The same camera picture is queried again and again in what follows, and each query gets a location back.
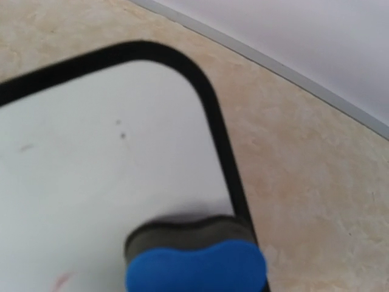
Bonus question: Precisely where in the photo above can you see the white whiteboard with black frame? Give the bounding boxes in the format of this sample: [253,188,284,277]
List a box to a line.
[1,41,256,291]

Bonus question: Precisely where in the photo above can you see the blue whiteboard eraser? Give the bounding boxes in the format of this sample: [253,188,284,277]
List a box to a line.
[123,215,270,291]

